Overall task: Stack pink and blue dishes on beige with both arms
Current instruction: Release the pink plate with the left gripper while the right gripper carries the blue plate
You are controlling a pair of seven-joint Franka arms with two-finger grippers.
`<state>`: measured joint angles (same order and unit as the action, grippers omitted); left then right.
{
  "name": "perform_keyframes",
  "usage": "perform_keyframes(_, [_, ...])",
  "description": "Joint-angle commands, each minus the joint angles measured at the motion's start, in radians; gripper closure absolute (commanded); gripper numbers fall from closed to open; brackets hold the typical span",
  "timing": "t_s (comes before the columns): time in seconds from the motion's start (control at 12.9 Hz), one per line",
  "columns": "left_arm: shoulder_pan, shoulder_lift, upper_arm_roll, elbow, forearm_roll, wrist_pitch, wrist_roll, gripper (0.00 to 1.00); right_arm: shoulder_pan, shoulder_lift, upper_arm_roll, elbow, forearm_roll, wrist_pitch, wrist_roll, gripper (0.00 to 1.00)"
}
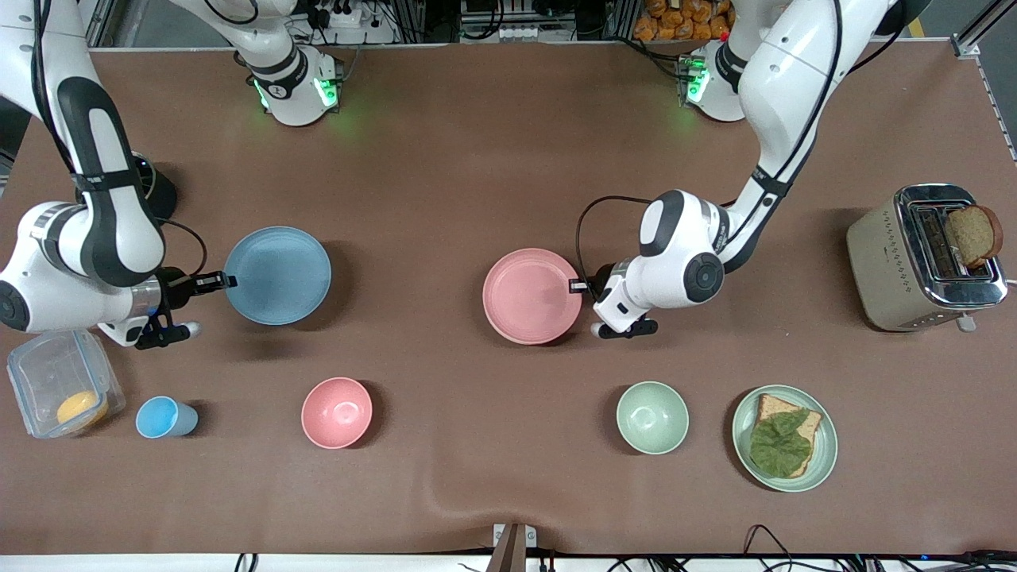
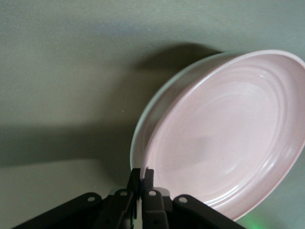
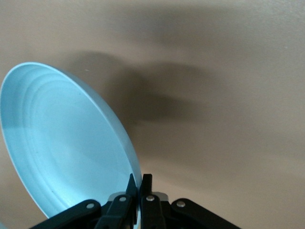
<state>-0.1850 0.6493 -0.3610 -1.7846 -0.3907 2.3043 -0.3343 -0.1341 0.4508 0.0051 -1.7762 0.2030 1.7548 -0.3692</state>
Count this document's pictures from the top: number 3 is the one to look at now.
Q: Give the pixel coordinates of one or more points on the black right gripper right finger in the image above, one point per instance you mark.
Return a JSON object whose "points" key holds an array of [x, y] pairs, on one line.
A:
{"points": [[152, 212]]}

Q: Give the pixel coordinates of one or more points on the table cover mat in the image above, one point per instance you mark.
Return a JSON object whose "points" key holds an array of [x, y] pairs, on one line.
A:
{"points": [[214, 71]]}

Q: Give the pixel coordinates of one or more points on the blue plate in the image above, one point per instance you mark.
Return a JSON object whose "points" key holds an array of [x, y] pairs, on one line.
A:
{"points": [[59, 143]]}

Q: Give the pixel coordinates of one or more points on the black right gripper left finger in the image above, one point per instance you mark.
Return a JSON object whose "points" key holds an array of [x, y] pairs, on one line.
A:
{"points": [[114, 212]]}

